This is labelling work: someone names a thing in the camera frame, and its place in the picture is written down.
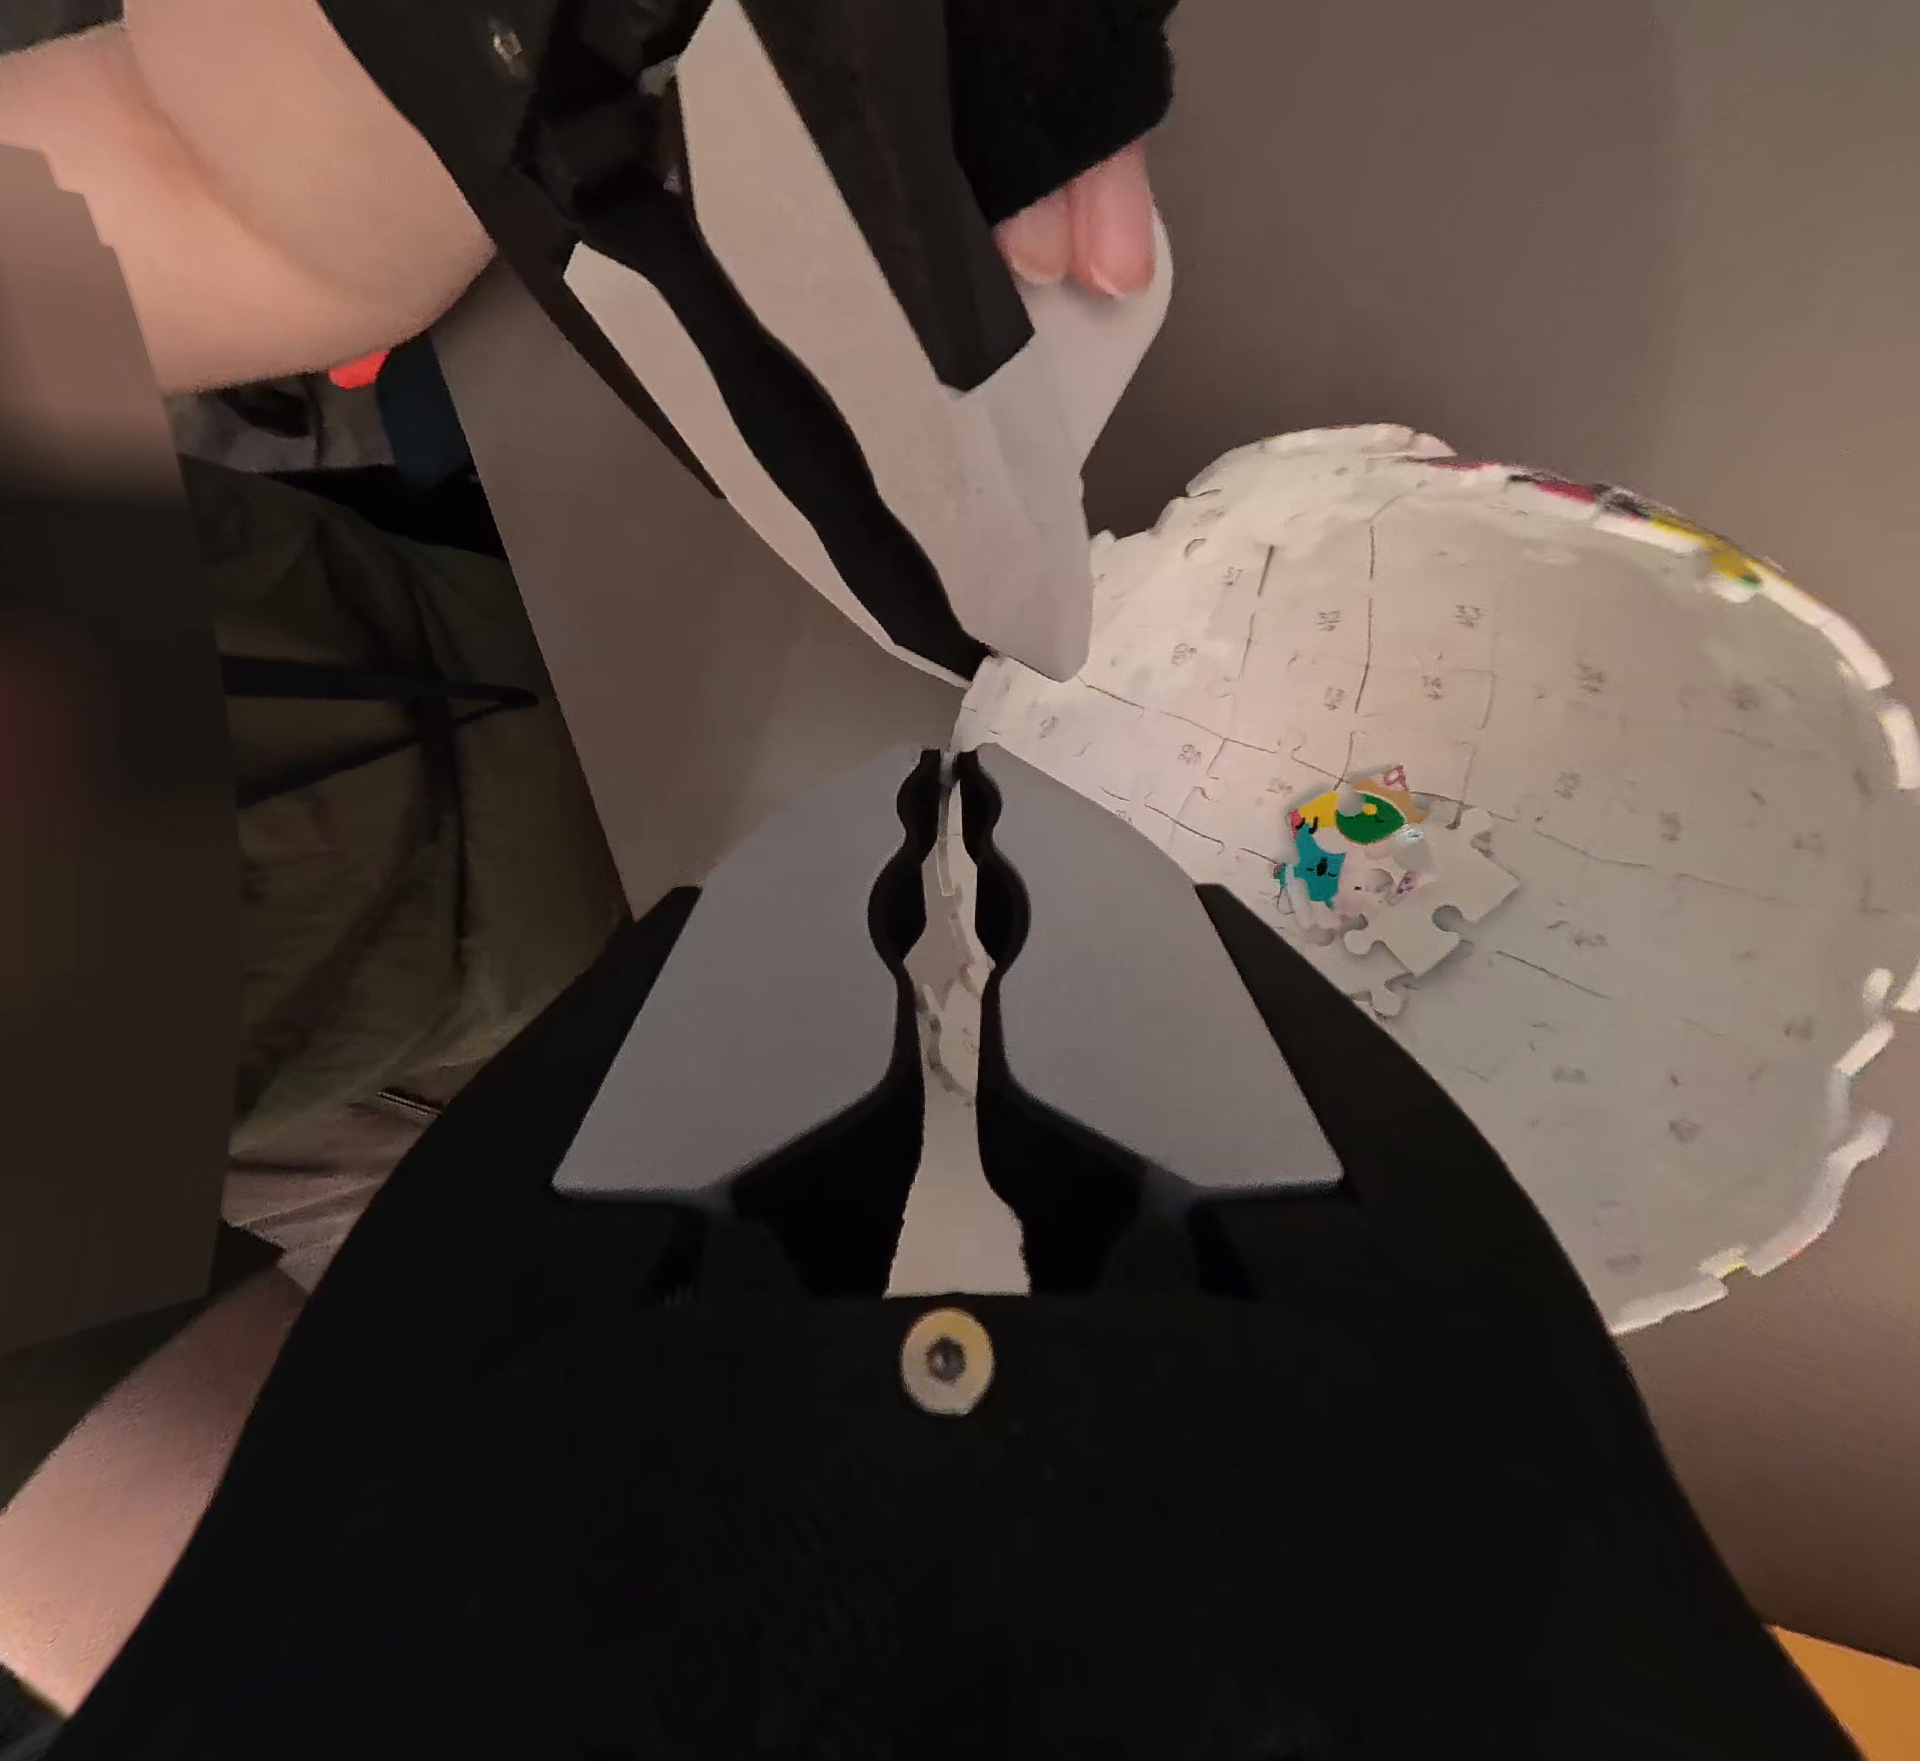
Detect person's left hand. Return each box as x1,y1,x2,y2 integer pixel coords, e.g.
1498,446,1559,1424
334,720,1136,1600
927,0,1159,298

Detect person's right forearm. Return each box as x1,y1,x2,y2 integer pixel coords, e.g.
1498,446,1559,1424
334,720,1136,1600
0,1262,321,1724

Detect white half puzzle ball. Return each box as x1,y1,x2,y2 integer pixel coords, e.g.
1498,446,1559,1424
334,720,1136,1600
886,424,1920,1337

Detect colourful loose puzzle piece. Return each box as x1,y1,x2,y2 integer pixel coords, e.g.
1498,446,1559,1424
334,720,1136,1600
1275,768,1430,911

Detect person's left forearm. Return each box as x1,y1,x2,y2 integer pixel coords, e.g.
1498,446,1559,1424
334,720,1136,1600
0,0,506,400

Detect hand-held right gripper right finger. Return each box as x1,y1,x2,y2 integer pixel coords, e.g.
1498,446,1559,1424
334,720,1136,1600
959,743,1345,1195

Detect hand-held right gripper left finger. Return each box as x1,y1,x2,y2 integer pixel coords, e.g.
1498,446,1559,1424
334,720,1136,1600
553,742,926,1202

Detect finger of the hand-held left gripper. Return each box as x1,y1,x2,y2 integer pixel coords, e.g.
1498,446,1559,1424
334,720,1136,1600
673,0,1176,686
562,239,994,692

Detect olive trousers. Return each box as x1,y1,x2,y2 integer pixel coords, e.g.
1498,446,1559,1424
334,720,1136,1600
191,455,635,1170

